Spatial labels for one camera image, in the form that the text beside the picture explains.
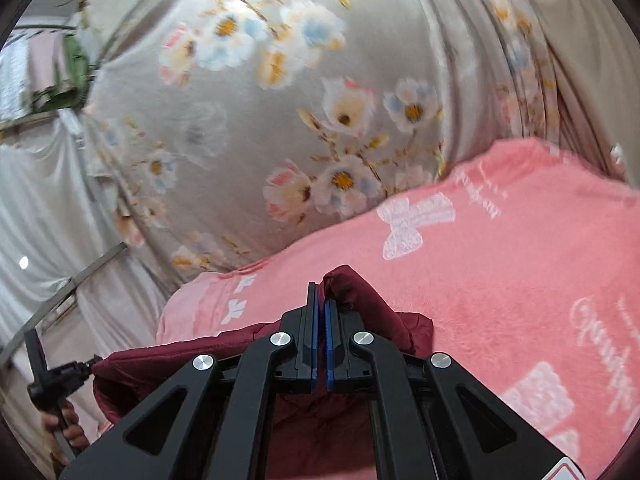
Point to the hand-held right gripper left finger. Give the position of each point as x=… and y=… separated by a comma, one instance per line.
x=314, y=345

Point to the hanging white cloth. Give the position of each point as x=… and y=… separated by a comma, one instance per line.
x=12, y=80

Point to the grey floral sheet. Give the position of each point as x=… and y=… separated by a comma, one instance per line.
x=300, y=85

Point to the white satin curtain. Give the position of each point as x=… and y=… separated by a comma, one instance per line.
x=50, y=210

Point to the beige curtain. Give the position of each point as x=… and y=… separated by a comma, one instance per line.
x=590, y=60

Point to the maroon puffer jacket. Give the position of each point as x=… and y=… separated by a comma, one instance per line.
x=410, y=330

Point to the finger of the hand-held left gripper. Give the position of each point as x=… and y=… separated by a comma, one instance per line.
x=92, y=364

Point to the hanging pink cloth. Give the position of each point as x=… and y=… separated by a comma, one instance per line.
x=45, y=65

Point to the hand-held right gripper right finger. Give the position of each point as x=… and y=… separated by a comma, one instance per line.
x=329, y=345

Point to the curved metal rod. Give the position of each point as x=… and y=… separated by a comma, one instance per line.
x=100, y=260

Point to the pink printed blanket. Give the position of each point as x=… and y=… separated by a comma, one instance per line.
x=500, y=285

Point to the hanging green cloth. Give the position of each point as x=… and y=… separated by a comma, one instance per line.
x=75, y=67

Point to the person's left hand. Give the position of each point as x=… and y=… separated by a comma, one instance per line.
x=75, y=435

